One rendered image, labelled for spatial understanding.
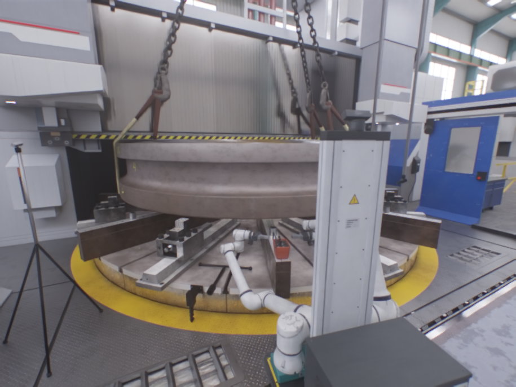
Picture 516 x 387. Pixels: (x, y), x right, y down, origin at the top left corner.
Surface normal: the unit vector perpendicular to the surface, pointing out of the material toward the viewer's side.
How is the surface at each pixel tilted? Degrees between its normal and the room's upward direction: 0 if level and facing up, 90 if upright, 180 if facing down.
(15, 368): 0
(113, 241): 90
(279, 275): 90
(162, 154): 90
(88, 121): 90
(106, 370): 0
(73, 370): 0
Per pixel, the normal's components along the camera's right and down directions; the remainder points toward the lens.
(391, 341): 0.00, -0.98
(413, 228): -0.65, 0.15
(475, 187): -0.89, 0.09
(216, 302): -0.12, 0.20
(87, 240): 0.76, 0.13
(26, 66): 0.46, 0.18
